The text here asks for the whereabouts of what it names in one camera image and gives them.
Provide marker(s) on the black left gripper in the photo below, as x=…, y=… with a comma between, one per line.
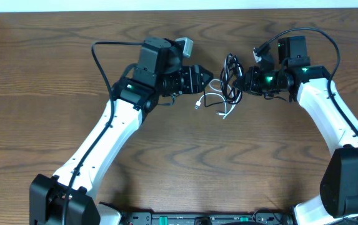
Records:
x=195, y=79

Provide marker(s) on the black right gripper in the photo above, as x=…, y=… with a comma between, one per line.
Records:
x=251, y=86

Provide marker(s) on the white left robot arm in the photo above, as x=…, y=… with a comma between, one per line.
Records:
x=68, y=196

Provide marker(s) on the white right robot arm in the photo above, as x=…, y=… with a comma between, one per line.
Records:
x=315, y=91

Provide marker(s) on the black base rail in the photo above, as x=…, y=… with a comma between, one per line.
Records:
x=264, y=217

